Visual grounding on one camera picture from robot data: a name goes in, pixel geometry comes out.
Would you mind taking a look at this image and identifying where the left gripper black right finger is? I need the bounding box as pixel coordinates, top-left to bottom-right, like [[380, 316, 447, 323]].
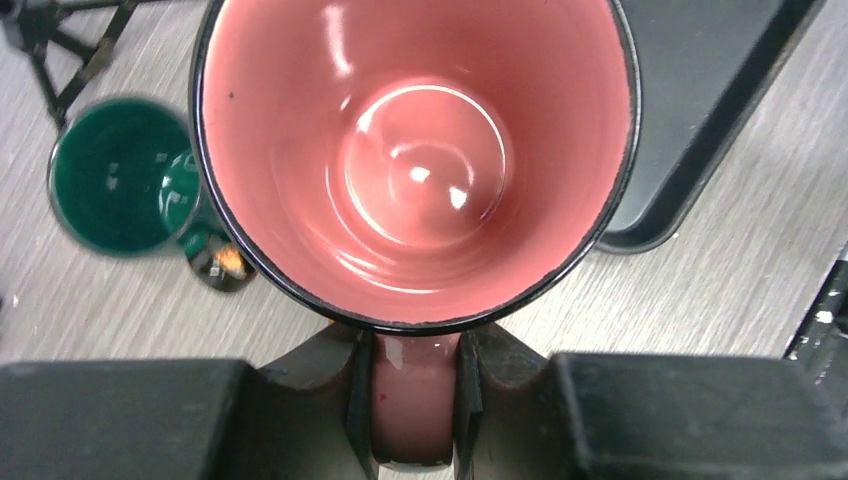
[[454, 324, 847, 479]]

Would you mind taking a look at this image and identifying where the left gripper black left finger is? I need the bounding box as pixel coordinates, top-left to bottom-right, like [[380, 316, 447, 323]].
[[1, 324, 377, 479]]

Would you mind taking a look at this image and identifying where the pink mug maroon inside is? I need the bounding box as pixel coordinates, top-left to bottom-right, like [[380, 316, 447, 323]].
[[190, 1, 641, 468]]

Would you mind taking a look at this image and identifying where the dark green mug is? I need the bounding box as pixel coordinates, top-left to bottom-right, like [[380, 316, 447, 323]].
[[47, 97, 229, 258]]

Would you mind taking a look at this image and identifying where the black plastic tray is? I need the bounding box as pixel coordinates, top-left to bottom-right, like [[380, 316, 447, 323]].
[[596, 0, 823, 255]]

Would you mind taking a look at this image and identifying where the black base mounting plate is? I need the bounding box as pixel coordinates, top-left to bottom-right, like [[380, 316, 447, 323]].
[[783, 248, 847, 419]]

